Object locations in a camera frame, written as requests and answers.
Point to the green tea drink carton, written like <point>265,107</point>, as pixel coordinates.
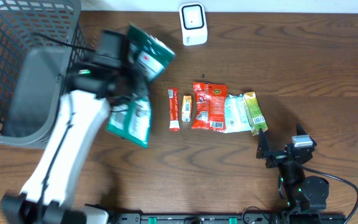
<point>254,113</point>

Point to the red snack bag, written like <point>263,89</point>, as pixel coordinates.
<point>210,102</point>

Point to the white barcode scanner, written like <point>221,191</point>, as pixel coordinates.
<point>193,24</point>

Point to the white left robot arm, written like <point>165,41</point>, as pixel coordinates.
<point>48,195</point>

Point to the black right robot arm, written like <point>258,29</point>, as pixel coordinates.
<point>308,194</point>

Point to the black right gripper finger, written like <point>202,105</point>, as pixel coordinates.
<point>263,149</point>
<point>300,131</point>

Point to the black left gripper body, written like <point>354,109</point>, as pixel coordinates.
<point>137,87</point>

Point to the green white 3M package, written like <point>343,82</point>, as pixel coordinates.
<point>148,58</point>

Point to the red chocolate bar wrapper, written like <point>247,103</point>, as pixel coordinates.
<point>173,103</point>

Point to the orange tissue pack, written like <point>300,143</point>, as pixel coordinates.
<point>186,108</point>

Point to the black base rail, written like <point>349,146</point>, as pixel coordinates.
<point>213,218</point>

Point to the mint wet wipes pack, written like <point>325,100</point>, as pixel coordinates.
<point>235,115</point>

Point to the grey plastic mesh basket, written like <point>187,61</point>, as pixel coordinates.
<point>39,42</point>

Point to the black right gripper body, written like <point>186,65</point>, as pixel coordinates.
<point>276,157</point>

